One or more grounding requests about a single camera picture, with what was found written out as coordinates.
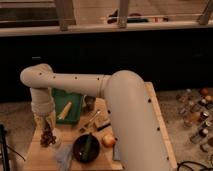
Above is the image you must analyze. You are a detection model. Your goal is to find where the green cucumber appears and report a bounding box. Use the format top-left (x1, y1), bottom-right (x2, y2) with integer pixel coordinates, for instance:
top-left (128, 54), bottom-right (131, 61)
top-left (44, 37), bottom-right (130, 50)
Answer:
top-left (82, 134), bottom-right (92, 161)

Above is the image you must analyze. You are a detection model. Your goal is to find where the dark grape bunch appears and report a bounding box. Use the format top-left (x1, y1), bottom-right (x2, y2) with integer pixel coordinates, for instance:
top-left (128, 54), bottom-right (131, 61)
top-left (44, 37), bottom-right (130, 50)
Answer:
top-left (40, 124), bottom-right (56, 147)

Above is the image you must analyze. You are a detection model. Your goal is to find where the black cable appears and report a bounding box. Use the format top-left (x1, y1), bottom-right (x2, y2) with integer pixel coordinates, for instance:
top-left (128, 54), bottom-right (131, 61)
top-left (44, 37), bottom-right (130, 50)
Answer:
top-left (176, 160), bottom-right (213, 171)

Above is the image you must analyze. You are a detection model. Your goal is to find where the grey metal cup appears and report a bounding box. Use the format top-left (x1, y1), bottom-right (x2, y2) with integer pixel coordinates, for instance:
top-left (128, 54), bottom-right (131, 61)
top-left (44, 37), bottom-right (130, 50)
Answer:
top-left (84, 96), bottom-right (96, 111)

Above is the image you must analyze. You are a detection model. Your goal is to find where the white paper cup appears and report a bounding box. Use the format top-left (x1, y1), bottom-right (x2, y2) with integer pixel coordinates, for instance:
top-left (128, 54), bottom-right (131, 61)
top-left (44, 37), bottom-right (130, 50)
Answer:
top-left (51, 128), bottom-right (62, 149)

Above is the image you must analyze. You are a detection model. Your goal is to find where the apple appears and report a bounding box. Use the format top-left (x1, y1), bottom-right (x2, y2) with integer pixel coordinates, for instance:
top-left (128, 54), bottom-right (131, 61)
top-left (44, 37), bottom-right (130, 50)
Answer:
top-left (102, 134), bottom-right (116, 147)

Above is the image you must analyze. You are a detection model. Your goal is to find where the black marker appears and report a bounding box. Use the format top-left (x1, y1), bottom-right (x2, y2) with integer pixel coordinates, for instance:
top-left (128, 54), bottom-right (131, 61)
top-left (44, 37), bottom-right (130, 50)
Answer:
top-left (97, 123), bottom-right (111, 132)

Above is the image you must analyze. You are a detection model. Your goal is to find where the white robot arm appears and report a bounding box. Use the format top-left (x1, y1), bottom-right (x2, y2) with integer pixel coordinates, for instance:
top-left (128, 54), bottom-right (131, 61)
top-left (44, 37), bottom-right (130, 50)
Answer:
top-left (20, 64), bottom-right (172, 171)

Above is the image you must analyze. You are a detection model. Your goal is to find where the green tray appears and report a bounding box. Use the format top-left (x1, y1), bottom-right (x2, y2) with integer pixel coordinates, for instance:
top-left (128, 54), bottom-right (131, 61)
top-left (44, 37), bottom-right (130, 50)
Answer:
top-left (52, 88), bottom-right (83, 125)

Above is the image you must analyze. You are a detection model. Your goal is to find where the grey cloth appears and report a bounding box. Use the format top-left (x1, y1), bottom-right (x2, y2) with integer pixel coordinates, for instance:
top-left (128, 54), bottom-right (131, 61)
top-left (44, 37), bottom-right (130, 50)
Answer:
top-left (55, 144), bottom-right (73, 171)

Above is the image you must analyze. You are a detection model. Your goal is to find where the wooden board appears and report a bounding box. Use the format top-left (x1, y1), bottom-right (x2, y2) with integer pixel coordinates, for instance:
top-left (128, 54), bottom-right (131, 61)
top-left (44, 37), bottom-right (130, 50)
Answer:
top-left (24, 82), bottom-right (177, 171)

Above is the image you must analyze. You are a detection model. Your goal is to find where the wooden railing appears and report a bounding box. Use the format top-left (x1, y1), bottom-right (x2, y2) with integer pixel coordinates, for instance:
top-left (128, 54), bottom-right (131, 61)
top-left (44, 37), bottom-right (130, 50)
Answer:
top-left (0, 0), bottom-right (213, 37)

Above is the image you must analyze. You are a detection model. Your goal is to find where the black tripod leg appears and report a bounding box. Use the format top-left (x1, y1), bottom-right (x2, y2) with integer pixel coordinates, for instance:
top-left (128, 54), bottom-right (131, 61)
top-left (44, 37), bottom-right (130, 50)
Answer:
top-left (0, 124), bottom-right (24, 171)

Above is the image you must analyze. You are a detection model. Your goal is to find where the spice jar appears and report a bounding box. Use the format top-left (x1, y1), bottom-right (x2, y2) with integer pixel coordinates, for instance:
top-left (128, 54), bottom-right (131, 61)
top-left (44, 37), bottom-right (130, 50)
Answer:
top-left (190, 129), bottom-right (209, 144)
top-left (199, 111), bottom-right (209, 122)

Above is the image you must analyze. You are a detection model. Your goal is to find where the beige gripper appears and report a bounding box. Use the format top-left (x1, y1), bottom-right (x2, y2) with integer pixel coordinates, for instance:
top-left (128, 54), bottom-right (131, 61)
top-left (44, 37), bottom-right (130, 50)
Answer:
top-left (34, 111), bottom-right (56, 130)

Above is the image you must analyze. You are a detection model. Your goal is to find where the dark bowl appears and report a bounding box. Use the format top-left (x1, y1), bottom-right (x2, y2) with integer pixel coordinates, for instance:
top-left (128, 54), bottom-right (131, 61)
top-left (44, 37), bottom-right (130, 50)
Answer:
top-left (73, 134), bottom-right (100, 163)

